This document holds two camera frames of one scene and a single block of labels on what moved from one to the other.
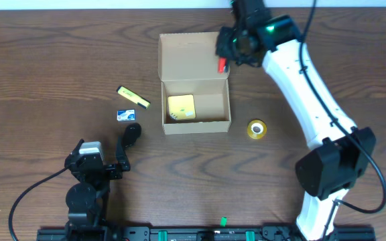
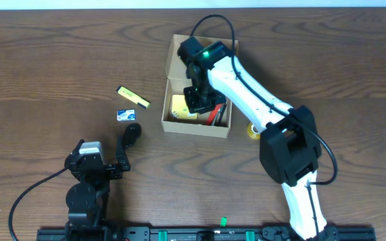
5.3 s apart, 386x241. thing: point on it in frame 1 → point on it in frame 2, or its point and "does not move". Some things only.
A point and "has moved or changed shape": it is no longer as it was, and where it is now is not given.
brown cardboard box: [196, 94] has moved or changed shape
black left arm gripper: [109, 171] does not move
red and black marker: [222, 63] has moved or changed shape
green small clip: [223, 221] does not move
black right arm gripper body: [224, 47] → [200, 103]
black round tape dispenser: [131, 132] does not move
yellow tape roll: [256, 128] does not move
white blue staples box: [126, 114] does not move
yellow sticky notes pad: [181, 107] does not move
